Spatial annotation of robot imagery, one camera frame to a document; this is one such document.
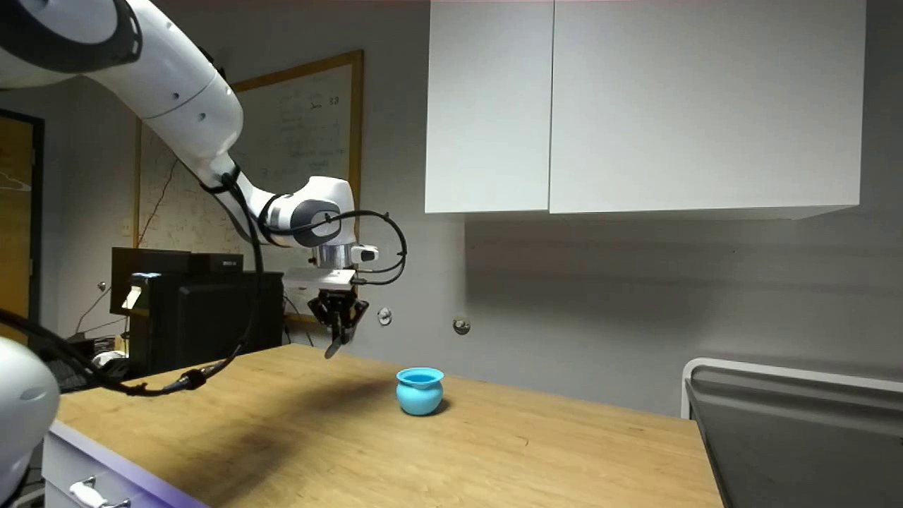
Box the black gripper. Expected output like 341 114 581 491
309 266 372 362

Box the small blue pot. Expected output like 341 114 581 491
393 364 450 421

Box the black computer tower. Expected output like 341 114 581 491
127 268 287 366

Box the black monitor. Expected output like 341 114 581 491
110 246 246 318

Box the wood framed whiteboard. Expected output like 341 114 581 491
134 47 368 332

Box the white tag on computer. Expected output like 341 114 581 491
119 279 146 316

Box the grey drawer unit purple edge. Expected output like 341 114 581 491
39 417 207 508

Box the narrow white cabinet door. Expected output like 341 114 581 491
424 0 555 218

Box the brown wooden door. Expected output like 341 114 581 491
0 104 48 341

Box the wide white cabinet door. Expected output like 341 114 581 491
548 0 870 218

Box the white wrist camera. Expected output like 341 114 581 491
344 242 382 268

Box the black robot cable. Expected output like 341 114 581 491
0 207 409 399

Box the silver drawer handle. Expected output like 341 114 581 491
64 478 134 508

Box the grey chair with white frame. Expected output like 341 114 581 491
681 355 903 508

